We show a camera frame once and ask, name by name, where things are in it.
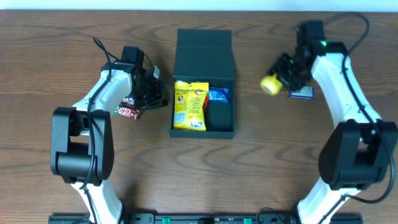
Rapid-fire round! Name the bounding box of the red snack bag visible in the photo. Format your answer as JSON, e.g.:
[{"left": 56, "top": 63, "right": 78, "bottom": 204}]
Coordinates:
[{"left": 203, "top": 95, "right": 210, "bottom": 112}]

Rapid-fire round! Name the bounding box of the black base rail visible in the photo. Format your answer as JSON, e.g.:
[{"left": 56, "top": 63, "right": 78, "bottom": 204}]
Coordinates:
[{"left": 48, "top": 213, "right": 363, "bottom": 224}]

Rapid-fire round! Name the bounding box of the small blue box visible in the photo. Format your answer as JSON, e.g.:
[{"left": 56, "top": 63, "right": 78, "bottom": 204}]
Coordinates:
[{"left": 289, "top": 86, "right": 315, "bottom": 99}]

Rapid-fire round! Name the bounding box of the blue Oreo cookie pack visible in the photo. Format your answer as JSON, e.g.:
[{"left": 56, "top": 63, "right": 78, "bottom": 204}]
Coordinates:
[{"left": 207, "top": 87, "right": 230, "bottom": 103}]

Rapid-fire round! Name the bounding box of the KitKat Milo chocolate bar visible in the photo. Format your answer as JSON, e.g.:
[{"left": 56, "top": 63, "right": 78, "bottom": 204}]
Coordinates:
[{"left": 114, "top": 106, "right": 141, "bottom": 120}]

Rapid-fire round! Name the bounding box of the Dairy Milk chocolate bar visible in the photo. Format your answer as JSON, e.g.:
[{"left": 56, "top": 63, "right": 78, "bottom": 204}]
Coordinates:
[{"left": 121, "top": 97, "right": 135, "bottom": 106}]

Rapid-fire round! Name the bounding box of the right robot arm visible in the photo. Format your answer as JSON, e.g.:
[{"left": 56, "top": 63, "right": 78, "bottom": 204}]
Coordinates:
[{"left": 261, "top": 40, "right": 397, "bottom": 223}]

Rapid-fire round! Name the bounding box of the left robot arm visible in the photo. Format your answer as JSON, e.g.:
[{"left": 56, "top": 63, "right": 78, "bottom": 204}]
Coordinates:
[{"left": 50, "top": 62, "right": 133, "bottom": 223}]

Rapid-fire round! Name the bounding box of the dark green box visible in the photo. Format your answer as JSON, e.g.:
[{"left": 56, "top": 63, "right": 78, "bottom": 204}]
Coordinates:
[{"left": 169, "top": 29, "right": 236, "bottom": 139}]

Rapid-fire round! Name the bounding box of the yellow cylindrical candy container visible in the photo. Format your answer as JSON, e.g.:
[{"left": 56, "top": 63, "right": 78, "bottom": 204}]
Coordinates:
[{"left": 260, "top": 73, "right": 283, "bottom": 95}]

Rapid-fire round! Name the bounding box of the yellow snack bag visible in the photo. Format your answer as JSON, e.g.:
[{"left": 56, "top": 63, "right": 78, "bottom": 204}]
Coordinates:
[{"left": 173, "top": 81, "right": 209, "bottom": 131}]

